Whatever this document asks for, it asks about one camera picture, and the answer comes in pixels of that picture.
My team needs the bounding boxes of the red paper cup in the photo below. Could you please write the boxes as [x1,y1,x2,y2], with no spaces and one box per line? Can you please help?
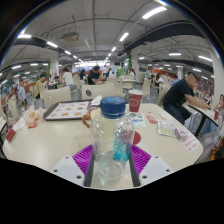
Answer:
[128,88,144,113]

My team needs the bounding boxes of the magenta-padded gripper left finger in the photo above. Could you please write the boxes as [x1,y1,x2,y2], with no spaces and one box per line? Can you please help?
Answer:
[51,143,96,188]

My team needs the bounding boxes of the beige chair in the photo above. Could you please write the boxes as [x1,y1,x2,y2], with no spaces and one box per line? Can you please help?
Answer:
[81,82,116,101]
[42,85,73,110]

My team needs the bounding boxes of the small red sauce packet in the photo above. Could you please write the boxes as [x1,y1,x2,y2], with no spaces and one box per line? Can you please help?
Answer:
[145,114,158,125]
[5,128,17,143]

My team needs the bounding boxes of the group of beige chairs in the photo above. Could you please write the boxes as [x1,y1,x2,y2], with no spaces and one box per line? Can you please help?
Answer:
[105,73,172,108]

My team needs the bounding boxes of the neighbouring beige table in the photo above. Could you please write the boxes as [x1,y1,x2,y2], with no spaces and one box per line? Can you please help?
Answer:
[188,102,222,138]

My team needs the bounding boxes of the dark tray with paper liner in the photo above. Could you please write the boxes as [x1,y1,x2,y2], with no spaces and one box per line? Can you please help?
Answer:
[42,99,94,121]

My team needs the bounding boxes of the brown bread piece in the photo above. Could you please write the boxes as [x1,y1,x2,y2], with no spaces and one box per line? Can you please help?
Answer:
[81,109,93,129]

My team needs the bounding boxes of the crumpled food wrapper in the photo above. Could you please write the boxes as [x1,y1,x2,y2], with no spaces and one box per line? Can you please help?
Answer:
[22,105,44,130]

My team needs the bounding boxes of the clear bottle with blue cap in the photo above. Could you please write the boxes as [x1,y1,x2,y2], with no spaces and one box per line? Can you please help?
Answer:
[89,96,136,186]

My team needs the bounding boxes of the white printed leaflet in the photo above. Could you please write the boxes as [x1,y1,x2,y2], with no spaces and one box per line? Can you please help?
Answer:
[129,112,147,129]

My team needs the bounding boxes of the ceiling air conditioner unit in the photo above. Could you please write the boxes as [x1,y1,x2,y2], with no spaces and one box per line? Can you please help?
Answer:
[61,31,81,44]

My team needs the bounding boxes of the ceiling lights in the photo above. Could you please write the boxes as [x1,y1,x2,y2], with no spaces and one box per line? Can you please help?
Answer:
[0,5,214,86]

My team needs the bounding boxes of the person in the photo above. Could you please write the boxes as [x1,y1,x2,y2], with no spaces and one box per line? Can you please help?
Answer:
[162,71,210,126]
[86,65,106,86]
[213,93,224,122]
[61,67,77,91]
[14,78,28,111]
[33,73,50,100]

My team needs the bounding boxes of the folded printed paper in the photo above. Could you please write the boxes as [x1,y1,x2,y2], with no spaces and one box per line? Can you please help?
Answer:
[156,119,182,139]

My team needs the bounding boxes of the flat round red coaster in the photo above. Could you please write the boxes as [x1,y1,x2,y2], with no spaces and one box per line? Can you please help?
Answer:
[132,130,142,146]

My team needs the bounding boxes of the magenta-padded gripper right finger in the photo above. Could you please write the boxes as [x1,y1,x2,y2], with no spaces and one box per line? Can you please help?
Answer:
[128,144,175,188]

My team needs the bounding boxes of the white crumpled napkin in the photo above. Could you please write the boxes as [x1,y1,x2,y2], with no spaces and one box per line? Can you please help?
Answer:
[89,95,103,107]

